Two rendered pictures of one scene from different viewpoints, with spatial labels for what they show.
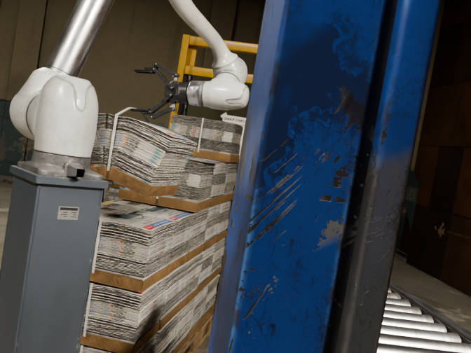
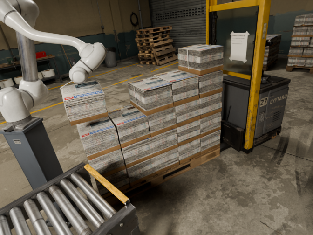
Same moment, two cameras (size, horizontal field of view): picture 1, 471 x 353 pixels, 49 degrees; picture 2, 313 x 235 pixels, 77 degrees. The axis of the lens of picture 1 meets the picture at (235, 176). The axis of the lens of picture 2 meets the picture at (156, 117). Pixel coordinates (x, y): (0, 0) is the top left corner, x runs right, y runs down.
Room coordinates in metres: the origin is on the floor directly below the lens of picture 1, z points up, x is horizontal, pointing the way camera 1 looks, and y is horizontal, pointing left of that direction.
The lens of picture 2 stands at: (1.53, -1.18, 1.58)
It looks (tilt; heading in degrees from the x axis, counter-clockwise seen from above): 26 degrees down; 56
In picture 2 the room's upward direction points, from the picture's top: 7 degrees counter-clockwise
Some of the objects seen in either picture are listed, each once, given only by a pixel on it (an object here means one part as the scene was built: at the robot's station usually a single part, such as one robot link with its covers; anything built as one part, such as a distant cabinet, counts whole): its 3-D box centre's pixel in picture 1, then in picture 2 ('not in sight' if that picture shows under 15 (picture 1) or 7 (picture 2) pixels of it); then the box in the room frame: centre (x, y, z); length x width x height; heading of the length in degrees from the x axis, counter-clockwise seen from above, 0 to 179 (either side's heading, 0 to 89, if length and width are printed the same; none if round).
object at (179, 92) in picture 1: (177, 92); not in sight; (1.89, 0.25, 1.31); 0.09 x 0.07 x 0.08; 78
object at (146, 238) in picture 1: (142, 293); (145, 145); (2.38, 0.34, 0.42); 1.17 x 0.39 x 0.83; 170
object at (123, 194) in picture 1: (165, 198); (150, 103); (2.51, 0.31, 0.86); 0.38 x 0.29 x 0.04; 81
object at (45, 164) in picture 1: (64, 164); (17, 122); (1.45, 0.47, 1.03); 0.22 x 0.18 x 0.06; 42
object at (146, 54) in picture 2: not in sight; (154, 45); (6.59, 5.68, 0.65); 1.33 x 0.94 x 1.30; 12
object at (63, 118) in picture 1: (66, 114); (13, 102); (1.47, 0.49, 1.17); 0.18 x 0.16 x 0.22; 42
